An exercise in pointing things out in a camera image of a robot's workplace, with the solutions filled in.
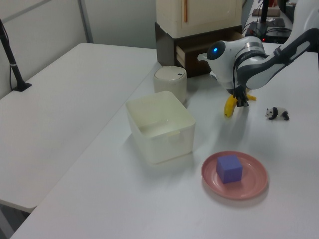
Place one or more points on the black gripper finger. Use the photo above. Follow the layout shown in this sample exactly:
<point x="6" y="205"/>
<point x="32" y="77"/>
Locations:
<point x="243" y="102"/>

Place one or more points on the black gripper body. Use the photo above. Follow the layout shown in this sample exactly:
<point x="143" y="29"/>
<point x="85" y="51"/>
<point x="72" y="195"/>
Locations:
<point x="238" y="92"/>

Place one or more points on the black and white panda toy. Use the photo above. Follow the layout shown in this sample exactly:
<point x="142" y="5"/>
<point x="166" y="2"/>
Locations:
<point x="277" y="112"/>

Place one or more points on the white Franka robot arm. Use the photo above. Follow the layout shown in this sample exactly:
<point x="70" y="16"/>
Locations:
<point x="224" y="64"/>

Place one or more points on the yellow toy banana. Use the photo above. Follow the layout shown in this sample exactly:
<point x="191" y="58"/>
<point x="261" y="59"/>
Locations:
<point x="229" y="107"/>

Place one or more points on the small cream lidded trash can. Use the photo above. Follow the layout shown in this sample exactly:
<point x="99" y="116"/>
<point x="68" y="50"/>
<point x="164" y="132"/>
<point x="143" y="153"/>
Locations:
<point x="170" y="84"/>

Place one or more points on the black electronics box red light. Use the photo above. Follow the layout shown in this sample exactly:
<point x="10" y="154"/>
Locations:
<point x="276" y="35"/>

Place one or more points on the purple cube block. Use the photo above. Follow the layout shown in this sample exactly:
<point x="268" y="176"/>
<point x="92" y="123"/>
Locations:
<point x="229" y="170"/>

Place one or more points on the pink plastic plate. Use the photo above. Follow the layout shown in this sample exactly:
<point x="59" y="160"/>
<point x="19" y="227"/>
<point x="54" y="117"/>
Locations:
<point x="254" y="179"/>

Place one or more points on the dark grey pad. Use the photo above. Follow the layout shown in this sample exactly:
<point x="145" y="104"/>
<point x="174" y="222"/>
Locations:
<point x="276" y="22"/>

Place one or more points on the dark brown wooden cabinet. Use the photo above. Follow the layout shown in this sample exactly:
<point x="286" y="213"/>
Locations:
<point x="164" y="47"/>

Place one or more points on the black monitor stand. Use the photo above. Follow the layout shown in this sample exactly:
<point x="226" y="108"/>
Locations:
<point x="264" y="10"/>

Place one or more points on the brown cardboard box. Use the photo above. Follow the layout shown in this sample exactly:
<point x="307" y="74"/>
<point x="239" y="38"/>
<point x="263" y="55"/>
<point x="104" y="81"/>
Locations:
<point x="274" y="12"/>

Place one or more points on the cream open plastic storage bin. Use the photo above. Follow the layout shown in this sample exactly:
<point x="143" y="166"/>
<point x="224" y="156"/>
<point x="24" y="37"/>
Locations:
<point x="159" y="144"/>

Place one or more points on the black camera stand pole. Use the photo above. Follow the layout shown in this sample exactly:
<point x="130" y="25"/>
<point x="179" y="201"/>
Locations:
<point x="15" y="72"/>

